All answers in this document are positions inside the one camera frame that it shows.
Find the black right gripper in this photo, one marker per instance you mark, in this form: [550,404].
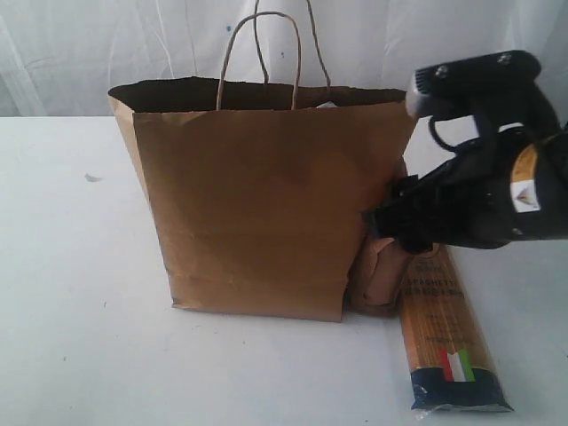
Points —
[523,197]

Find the brown paper bag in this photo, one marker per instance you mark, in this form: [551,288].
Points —
[257,196]

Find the brown orange snack pouch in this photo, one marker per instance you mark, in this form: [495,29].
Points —
[375,278]

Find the spaghetti pasta package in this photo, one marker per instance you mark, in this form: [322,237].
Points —
[450,367]

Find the blue white milk carton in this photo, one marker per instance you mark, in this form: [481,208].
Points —
[328,104]

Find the white backdrop curtain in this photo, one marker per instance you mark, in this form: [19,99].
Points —
[62,57]

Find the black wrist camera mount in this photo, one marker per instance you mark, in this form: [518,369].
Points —
[524,104]

